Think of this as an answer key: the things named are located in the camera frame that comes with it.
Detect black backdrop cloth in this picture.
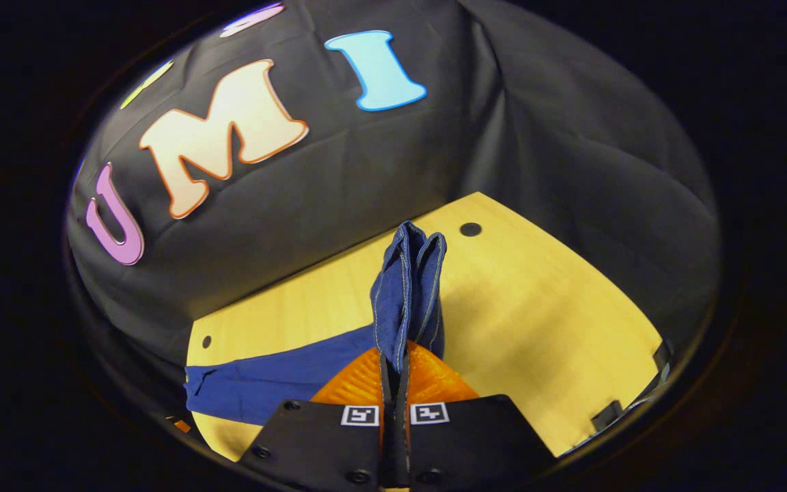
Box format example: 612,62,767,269
66,0,721,383

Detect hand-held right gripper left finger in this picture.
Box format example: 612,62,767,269
240,342,391,489

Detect blue denim jeans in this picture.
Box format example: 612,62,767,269
184,221,447,426

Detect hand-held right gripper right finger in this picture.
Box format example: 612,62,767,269
397,340,557,489

